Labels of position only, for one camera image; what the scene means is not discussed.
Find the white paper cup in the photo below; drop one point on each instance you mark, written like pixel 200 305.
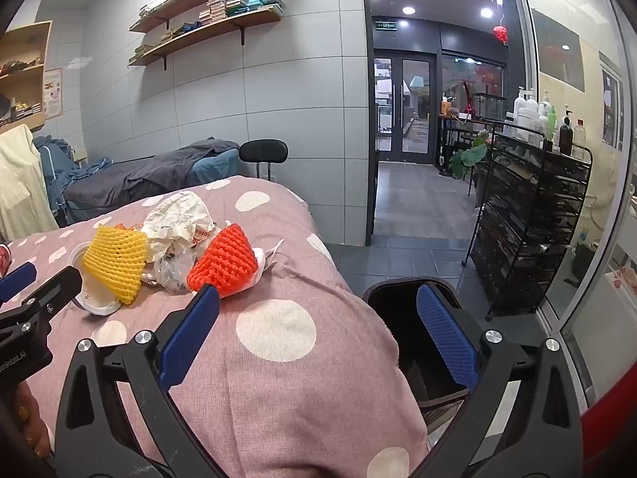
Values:
pixel 97 301

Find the white paper wrapper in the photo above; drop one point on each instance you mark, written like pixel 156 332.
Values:
pixel 174 219

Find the glass double door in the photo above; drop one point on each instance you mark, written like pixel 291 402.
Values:
pixel 415 109

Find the blue cloth pile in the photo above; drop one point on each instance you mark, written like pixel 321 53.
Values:
pixel 54 159

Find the pink polka dot blanket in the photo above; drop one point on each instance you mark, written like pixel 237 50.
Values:
pixel 298 398

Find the green bottle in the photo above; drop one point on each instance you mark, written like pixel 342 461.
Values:
pixel 551 124

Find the black trash bin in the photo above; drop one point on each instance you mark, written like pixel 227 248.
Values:
pixel 398 318

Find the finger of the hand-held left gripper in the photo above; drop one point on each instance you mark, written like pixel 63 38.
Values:
pixel 59 289
pixel 17 281

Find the green potted plant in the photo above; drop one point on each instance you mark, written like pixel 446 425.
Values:
pixel 468 157

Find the green exit sign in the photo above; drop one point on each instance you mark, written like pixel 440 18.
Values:
pixel 387 23

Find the yellow foam fruit net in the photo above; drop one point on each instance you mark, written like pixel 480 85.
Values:
pixel 117 259

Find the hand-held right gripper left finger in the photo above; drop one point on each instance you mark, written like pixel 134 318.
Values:
pixel 191 328

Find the cream cloth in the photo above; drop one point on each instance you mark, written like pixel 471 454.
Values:
pixel 20 184

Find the red vase with twigs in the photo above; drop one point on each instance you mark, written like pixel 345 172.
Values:
pixel 468 107

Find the blue pillow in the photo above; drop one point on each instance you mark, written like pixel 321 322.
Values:
pixel 214 169

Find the clear bottle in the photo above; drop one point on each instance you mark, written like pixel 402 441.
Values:
pixel 580 139

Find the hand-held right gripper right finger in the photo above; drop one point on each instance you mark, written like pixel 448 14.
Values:
pixel 448 338

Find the red hanging ornament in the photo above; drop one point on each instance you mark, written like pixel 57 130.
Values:
pixel 500 34

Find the dark pump bottle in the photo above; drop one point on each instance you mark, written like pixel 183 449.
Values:
pixel 566 137

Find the wooden cabinet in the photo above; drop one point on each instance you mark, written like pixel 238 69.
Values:
pixel 39 45

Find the red curved panel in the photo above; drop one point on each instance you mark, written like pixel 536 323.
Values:
pixel 612 423

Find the black mesh rack cart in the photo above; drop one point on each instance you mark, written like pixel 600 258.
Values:
pixel 527 219

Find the wall poster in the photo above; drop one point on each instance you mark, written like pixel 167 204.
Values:
pixel 52 94

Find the black side table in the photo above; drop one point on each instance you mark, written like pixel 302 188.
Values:
pixel 460 134

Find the clear plastic bag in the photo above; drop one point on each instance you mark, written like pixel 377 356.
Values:
pixel 171 271

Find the wall shelves with books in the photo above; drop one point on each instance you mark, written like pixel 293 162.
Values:
pixel 219 7

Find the red foam fruit net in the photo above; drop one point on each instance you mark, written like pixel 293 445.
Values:
pixel 224 259

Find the person's left hand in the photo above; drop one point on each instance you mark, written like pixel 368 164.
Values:
pixel 32 423

